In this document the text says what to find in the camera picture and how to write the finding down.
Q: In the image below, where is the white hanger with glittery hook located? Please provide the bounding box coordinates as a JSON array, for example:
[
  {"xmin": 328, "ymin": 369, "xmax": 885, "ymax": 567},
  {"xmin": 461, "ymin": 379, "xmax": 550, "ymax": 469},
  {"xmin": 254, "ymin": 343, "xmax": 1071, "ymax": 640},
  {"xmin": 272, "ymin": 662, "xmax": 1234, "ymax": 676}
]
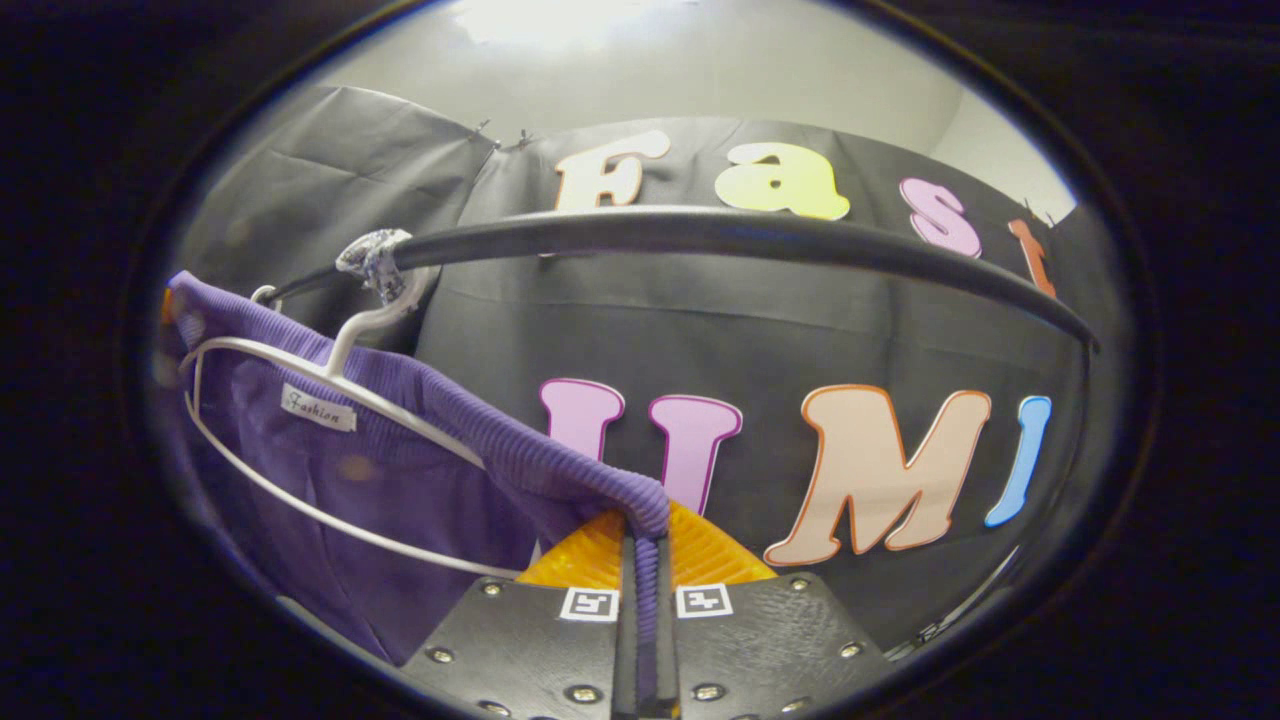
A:
[{"xmin": 180, "ymin": 228, "xmax": 526, "ymax": 581}]

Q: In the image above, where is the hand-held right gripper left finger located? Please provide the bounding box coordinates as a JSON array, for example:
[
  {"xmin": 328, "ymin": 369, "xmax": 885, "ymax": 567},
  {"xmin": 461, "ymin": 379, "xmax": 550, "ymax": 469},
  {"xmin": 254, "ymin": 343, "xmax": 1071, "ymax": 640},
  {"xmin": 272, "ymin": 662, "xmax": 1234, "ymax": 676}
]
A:
[{"xmin": 400, "ymin": 510, "xmax": 641, "ymax": 720}]

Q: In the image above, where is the black backdrop cloth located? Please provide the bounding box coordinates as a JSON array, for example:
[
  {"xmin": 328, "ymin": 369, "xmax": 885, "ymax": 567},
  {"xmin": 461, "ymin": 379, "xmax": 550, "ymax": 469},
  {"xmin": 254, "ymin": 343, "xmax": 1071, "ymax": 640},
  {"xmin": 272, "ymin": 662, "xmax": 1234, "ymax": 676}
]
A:
[{"xmin": 175, "ymin": 85, "xmax": 1101, "ymax": 651}]

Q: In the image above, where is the black clothes rack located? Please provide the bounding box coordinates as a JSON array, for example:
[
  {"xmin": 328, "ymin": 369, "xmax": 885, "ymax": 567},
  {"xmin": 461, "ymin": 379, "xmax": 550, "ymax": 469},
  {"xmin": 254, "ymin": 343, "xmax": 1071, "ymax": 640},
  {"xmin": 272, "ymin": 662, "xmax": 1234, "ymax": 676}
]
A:
[{"xmin": 265, "ymin": 205, "xmax": 1101, "ymax": 351}]

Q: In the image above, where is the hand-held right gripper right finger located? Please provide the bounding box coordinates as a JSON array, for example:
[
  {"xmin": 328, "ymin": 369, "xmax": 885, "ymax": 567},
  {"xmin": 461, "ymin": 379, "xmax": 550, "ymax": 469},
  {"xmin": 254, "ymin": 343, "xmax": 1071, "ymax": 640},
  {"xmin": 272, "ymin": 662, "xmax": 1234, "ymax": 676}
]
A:
[{"xmin": 655, "ymin": 500, "xmax": 891, "ymax": 720}]

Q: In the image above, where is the purple ribbed jacket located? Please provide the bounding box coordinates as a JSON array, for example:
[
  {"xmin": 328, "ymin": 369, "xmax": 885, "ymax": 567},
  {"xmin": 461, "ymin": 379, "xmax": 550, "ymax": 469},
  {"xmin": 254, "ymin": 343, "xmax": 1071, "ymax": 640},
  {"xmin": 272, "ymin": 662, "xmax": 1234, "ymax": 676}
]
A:
[{"xmin": 165, "ymin": 270, "xmax": 673, "ymax": 669}]

